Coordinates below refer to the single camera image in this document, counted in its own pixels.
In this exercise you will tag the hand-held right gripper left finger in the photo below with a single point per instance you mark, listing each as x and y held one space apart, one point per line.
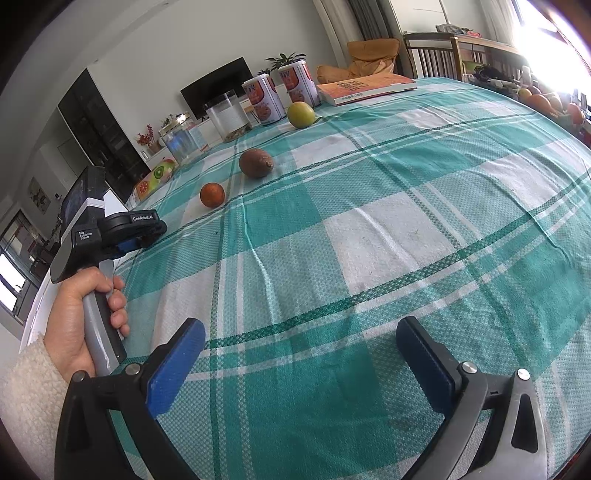
175 364

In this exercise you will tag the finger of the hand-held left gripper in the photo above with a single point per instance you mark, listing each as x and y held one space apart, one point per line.
147 232

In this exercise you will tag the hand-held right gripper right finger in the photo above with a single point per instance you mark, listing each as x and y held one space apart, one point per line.
425 364

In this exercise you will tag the person's left forearm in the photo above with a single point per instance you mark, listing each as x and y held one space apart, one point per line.
27 392

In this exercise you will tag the person's left hand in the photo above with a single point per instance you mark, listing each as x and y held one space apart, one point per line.
64 323

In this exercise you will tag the fruit print pouch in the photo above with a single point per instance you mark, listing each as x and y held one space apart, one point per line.
154 179

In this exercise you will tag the small orange tangerine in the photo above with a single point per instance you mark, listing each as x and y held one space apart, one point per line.
212 194

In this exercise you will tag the red flower plant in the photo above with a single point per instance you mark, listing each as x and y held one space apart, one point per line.
147 138

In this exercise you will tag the glass jar gold lid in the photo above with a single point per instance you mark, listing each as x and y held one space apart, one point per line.
182 144

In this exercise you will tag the leafy green plant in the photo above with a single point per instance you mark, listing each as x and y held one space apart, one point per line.
173 121

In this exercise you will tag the brown oval fruit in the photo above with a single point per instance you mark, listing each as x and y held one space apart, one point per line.
256 163

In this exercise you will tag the glass jar black lid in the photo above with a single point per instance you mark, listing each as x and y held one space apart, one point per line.
228 117

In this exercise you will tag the teal checked tablecloth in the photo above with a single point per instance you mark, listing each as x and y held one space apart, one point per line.
369 230

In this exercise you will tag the flat screen television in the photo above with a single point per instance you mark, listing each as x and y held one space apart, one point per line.
214 87

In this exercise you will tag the red label can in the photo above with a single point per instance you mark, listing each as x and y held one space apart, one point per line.
299 83
264 99

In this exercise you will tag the yellow-green orange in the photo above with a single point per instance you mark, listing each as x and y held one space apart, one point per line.
301 114

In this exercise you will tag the large green potted plant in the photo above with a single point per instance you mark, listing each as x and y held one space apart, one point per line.
284 61

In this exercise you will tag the orange cover book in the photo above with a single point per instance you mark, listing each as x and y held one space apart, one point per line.
364 88

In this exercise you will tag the orange lounge chair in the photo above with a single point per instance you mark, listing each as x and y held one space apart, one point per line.
369 57

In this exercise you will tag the pile of oranges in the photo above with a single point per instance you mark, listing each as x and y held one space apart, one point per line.
547 102

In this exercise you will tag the black bag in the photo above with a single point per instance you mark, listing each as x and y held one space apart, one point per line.
491 74

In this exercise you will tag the grey curtain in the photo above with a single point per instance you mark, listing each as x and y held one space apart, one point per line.
355 18

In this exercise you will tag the dark wooden chair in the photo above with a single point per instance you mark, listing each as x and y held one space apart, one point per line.
431 53

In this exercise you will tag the wooden side table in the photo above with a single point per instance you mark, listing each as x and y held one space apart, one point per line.
489 50

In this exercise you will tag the white curtain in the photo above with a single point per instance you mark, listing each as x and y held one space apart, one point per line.
498 21

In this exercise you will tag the window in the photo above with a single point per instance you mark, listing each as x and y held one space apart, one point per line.
558 27

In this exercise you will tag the wall picture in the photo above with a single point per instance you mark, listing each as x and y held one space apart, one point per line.
39 194

